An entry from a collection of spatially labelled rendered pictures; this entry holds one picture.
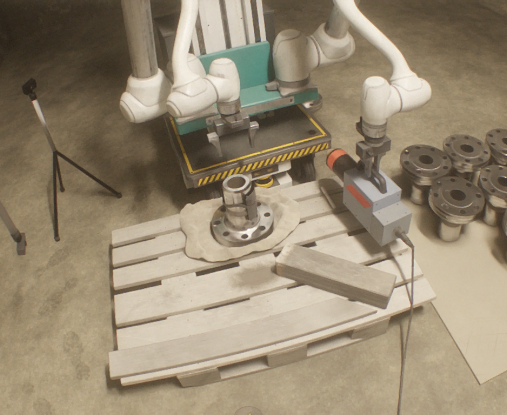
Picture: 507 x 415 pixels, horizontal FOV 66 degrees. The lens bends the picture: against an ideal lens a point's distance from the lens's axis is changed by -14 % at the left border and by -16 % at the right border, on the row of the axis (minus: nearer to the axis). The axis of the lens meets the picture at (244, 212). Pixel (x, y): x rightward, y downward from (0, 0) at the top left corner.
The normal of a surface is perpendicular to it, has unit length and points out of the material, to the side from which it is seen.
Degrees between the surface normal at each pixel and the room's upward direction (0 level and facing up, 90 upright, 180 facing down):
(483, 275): 0
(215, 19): 90
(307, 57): 84
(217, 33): 90
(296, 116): 0
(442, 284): 0
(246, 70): 90
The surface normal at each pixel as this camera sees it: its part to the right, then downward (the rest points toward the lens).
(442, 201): -0.11, -0.73
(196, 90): 0.50, 0.04
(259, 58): 0.31, 0.62
